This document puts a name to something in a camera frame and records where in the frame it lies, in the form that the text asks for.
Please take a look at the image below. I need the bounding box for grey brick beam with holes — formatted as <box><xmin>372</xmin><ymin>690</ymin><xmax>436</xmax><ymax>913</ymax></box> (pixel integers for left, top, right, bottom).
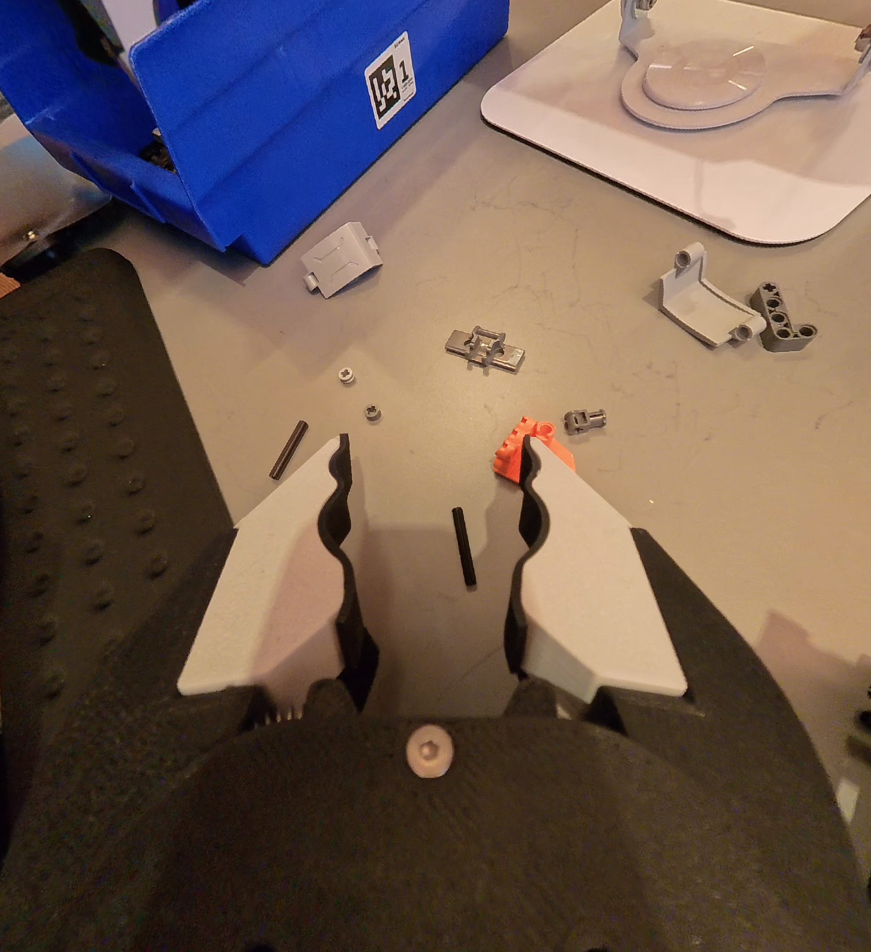
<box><xmin>751</xmin><ymin>282</ymin><xmax>824</xmax><ymax>354</ymax></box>

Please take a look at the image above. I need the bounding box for black pin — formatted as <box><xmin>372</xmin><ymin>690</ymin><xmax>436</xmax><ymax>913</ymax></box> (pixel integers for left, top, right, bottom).
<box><xmin>269</xmin><ymin>420</ymin><xmax>310</xmax><ymax>481</ymax></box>

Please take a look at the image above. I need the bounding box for light grey curved brick panel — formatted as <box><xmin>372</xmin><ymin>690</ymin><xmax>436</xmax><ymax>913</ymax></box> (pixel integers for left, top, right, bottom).
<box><xmin>659</xmin><ymin>243</ymin><xmax>765</xmax><ymax>351</ymax></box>

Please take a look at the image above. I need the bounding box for pile of small brick parts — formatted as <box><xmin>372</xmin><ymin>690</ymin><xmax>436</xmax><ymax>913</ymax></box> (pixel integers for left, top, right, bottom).
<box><xmin>135</xmin><ymin>131</ymin><xmax>176</xmax><ymax>172</ymax></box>

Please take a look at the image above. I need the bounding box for orange brick panel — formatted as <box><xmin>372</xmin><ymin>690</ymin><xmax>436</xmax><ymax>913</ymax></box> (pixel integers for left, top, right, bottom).
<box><xmin>492</xmin><ymin>417</ymin><xmax>575</xmax><ymax>484</ymax></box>

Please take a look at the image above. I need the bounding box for grey armrest bracket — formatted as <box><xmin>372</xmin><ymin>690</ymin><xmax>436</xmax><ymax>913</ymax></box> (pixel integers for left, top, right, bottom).
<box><xmin>0</xmin><ymin>119</ymin><xmax>109</xmax><ymax>284</ymax></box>

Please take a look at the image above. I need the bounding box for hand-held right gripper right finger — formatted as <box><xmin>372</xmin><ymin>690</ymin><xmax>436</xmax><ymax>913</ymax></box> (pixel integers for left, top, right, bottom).
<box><xmin>498</xmin><ymin>435</ymin><xmax>689</xmax><ymax>718</ymax></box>

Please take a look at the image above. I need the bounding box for white book stand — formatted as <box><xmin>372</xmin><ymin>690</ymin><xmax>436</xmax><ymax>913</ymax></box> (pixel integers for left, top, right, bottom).
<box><xmin>480</xmin><ymin>0</ymin><xmax>871</xmax><ymax>246</ymax></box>

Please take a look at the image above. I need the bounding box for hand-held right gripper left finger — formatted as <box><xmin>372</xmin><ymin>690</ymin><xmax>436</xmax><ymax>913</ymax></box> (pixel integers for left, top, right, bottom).
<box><xmin>178</xmin><ymin>432</ymin><xmax>380</xmax><ymax>718</ymax></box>

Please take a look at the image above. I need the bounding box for black axle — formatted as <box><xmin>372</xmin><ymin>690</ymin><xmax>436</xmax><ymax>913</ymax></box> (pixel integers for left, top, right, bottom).
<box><xmin>452</xmin><ymin>508</ymin><xmax>479</xmax><ymax>587</ymax></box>

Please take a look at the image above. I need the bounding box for blue bin with square tag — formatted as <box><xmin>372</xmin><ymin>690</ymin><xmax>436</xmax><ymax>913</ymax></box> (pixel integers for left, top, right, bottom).
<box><xmin>0</xmin><ymin>0</ymin><xmax>511</xmax><ymax>266</ymax></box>

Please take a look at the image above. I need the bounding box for grey track link piece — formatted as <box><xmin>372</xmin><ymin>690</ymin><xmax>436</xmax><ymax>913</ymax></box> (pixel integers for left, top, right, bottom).
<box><xmin>443</xmin><ymin>325</ymin><xmax>527</xmax><ymax>374</ymax></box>

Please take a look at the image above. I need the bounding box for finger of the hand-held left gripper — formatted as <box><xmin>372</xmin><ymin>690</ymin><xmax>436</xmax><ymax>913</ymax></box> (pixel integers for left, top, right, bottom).
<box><xmin>61</xmin><ymin>0</ymin><xmax>161</xmax><ymax>63</ymax></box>

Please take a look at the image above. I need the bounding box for black perforated armrest pad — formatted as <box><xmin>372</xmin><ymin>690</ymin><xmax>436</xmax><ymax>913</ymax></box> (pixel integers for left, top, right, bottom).
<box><xmin>0</xmin><ymin>246</ymin><xmax>243</xmax><ymax>774</ymax></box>

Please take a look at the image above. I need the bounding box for light grey flat brick panel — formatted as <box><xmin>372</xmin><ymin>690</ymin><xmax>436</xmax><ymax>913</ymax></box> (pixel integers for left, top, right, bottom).
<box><xmin>300</xmin><ymin>221</ymin><xmax>386</xmax><ymax>298</ymax></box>

